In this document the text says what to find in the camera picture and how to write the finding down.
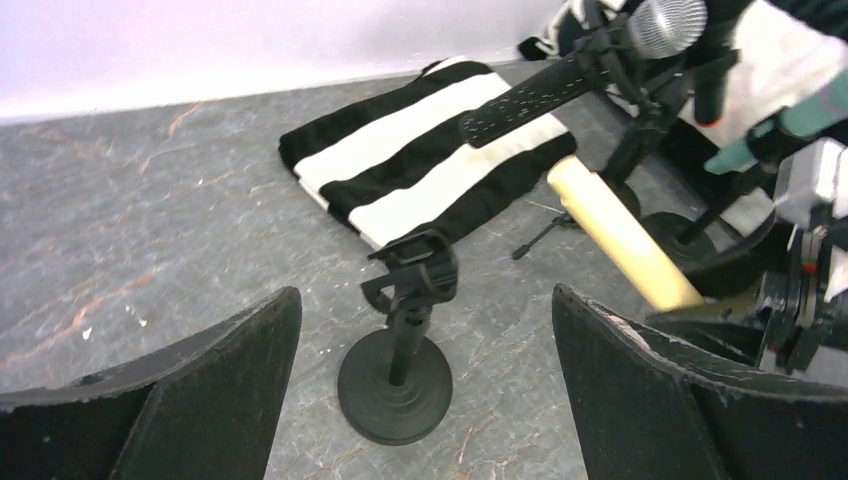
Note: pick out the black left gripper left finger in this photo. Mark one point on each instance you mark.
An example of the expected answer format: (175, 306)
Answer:
(205, 407)

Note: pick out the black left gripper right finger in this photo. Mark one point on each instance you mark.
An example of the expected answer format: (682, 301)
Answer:
(651, 405)

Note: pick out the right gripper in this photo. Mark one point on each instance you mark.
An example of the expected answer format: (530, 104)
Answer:
(802, 305)

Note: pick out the round base mic stand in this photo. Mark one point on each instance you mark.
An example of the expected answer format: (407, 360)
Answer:
(629, 199)
(395, 385)
(686, 241)

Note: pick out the cream beige microphone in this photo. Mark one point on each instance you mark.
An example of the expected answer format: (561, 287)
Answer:
(595, 208)

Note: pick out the teal green microphone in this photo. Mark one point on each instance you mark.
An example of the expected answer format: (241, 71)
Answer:
(787, 128)

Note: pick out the black glitter microphone silver head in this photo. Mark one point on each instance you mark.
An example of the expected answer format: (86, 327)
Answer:
(614, 51)

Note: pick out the black microphone orange end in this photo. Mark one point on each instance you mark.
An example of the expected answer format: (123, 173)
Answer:
(712, 57)

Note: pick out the black white checkered pillow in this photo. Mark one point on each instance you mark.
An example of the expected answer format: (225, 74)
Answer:
(782, 60)

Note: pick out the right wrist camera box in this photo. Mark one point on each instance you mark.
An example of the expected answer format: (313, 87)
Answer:
(811, 185)

